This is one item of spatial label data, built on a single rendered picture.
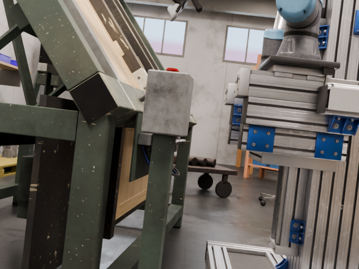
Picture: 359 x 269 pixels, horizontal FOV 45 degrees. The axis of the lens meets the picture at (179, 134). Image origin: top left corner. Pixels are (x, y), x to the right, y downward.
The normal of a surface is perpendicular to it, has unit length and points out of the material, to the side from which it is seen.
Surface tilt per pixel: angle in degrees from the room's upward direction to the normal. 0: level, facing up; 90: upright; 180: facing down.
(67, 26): 90
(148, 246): 90
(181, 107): 90
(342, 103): 90
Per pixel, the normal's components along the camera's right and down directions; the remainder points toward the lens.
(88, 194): -0.14, 0.00
